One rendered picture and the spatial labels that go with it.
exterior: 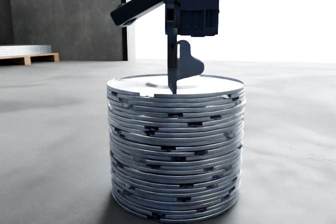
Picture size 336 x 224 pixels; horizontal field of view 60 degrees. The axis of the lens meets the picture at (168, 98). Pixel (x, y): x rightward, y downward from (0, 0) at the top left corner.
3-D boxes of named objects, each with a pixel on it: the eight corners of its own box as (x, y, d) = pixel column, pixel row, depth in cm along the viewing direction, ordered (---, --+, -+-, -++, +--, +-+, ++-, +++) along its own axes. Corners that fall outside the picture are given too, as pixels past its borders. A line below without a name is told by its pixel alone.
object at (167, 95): (76, 91, 55) (76, 87, 54) (144, 74, 81) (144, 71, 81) (232, 104, 44) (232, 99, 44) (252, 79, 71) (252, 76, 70)
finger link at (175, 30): (177, 69, 44) (177, 8, 42) (167, 69, 44) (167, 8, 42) (177, 66, 48) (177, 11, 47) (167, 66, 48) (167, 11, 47)
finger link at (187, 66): (204, 99, 46) (206, 39, 44) (167, 98, 46) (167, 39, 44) (202, 95, 49) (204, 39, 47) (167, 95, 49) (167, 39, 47)
